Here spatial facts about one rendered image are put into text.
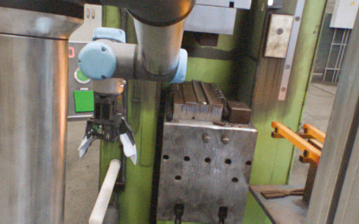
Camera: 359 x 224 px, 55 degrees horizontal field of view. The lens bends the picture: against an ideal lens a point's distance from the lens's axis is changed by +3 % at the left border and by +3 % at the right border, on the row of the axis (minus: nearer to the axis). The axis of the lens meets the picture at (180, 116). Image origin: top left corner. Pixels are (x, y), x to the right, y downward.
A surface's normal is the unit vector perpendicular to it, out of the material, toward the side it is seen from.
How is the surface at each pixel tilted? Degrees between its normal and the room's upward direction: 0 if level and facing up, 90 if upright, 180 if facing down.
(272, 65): 90
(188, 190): 90
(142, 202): 90
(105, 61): 90
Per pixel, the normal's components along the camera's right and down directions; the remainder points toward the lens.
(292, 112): 0.03, 0.31
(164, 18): 0.19, 0.98
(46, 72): 0.76, 0.20
